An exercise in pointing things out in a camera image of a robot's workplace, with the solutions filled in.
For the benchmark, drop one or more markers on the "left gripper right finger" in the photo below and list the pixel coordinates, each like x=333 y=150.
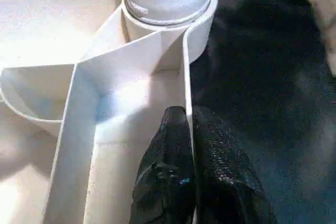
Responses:
x=228 y=182

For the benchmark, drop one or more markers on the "white plastic upturned table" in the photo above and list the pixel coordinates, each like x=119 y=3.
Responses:
x=262 y=77

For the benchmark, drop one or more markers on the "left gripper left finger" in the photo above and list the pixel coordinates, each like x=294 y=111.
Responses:
x=162 y=176

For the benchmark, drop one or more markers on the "white plastic table top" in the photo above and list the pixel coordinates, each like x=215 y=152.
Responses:
x=78 y=90

